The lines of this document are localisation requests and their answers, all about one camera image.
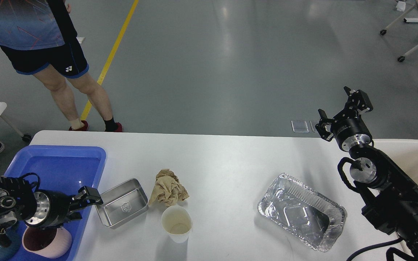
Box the floor plate left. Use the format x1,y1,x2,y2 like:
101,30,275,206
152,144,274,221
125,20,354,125
291,120,309,133

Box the aluminium foil tray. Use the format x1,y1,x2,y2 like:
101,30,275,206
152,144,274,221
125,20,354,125
257,173,347,253

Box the brown paper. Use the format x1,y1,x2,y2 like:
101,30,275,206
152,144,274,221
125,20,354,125
149,169,189,207

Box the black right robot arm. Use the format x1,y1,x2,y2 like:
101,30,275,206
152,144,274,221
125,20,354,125
315,86,418,261

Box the stainless steel rectangular container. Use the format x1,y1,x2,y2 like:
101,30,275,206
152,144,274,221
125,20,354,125
96,178,149,229

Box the pink mug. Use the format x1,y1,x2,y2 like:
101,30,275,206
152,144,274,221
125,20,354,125
22,227,72,259

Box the floor plate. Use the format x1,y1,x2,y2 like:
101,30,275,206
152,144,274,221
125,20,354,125
309,120,320,133
291,120,309,133

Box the person in patterned shirt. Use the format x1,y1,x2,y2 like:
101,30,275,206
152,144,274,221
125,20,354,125
0,0,123,132

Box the floor plate right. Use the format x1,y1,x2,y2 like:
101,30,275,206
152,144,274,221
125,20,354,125
309,120,320,133

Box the blue plastic tray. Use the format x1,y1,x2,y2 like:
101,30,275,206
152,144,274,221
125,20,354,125
4,145,106,261

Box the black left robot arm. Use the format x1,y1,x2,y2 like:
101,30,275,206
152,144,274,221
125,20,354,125
0,173,103,247

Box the white paper cup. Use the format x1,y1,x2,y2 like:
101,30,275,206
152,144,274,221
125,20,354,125
161,205,193,244

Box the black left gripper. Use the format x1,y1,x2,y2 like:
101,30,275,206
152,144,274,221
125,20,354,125
25,186,103,228

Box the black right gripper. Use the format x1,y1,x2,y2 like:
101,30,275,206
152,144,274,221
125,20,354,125
315,86,373,152

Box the white chair base with casters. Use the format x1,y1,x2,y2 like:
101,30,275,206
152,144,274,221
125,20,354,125
380,0,418,90

